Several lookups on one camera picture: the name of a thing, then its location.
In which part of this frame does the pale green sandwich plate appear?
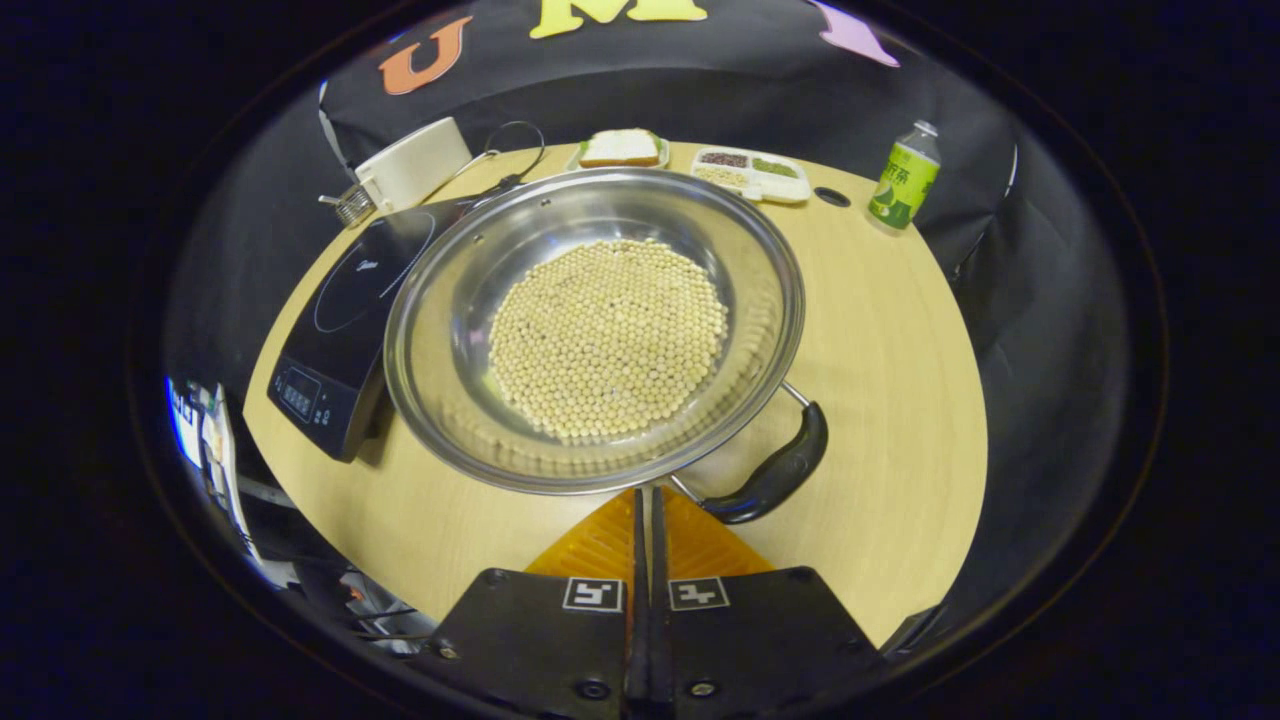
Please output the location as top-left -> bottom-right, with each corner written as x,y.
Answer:
565,130 -> 671,173

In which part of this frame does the stainless steel pot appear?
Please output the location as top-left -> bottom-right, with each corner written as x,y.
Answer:
384,167 -> 831,526

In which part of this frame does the white printed board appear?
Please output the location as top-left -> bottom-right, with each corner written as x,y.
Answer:
165,375 -> 266,566

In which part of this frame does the white toaster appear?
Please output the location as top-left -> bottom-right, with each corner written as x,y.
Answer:
355,116 -> 474,214

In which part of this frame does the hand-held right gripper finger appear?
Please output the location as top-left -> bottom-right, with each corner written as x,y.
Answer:
405,488 -> 651,720
650,487 -> 886,720

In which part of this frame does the green drink bottle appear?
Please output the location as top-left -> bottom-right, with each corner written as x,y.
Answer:
866,121 -> 943,233

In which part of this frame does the black induction cooktop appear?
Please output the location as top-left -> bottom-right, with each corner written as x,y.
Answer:
266,195 -> 491,463

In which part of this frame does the white bread sandwich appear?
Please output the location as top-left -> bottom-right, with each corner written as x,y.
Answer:
580,128 -> 661,167

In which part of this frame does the pile of soybeans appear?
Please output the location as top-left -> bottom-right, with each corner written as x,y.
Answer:
487,238 -> 731,444

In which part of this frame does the metal wire rack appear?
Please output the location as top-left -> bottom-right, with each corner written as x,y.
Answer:
320,183 -> 376,229

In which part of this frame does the black power cable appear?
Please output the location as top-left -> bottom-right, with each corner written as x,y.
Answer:
470,120 -> 547,201

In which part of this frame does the white divided bean tray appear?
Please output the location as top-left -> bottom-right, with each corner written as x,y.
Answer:
690,147 -> 813,206

